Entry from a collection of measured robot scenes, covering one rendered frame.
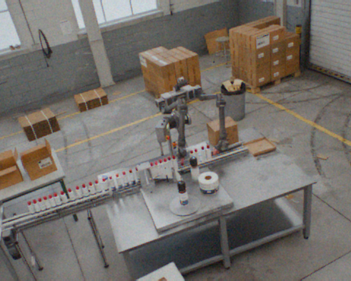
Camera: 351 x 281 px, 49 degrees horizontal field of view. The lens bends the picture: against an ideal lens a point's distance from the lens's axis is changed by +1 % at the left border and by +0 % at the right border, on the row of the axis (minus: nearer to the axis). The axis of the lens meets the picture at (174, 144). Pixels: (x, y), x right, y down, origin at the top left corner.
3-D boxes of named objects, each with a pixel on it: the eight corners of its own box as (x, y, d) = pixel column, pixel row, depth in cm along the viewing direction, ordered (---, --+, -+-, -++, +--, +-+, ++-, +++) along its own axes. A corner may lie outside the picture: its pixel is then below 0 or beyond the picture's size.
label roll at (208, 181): (223, 189, 395) (221, 178, 387) (208, 197, 387) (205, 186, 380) (210, 180, 410) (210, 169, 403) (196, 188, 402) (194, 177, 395)
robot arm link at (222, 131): (223, 99, 429) (215, 101, 424) (226, 99, 423) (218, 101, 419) (225, 137, 437) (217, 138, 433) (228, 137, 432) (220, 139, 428)
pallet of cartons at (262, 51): (254, 94, 761) (252, 37, 701) (229, 83, 827) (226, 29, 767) (300, 76, 801) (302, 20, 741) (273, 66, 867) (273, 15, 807)
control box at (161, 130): (157, 142, 414) (154, 127, 404) (162, 134, 427) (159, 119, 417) (166, 143, 411) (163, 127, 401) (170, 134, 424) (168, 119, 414)
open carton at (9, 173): (-7, 198, 460) (-21, 174, 440) (-11, 177, 501) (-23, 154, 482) (30, 184, 474) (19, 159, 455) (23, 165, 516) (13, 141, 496)
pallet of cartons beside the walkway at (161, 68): (204, 96, 790) (199, 54, 743) (169, 109, 763) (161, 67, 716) (177, 80, 885) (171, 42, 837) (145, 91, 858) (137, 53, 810)
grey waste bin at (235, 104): (232, 125, 674) (229, 94, 641) (219, 116, 708) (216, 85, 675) (251, 117, 686) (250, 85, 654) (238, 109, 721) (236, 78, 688)
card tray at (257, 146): (253, 156, 444) (253, 153, 442) (243, 145, 465) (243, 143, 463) (276, 148, 450) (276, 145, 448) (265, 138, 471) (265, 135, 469)
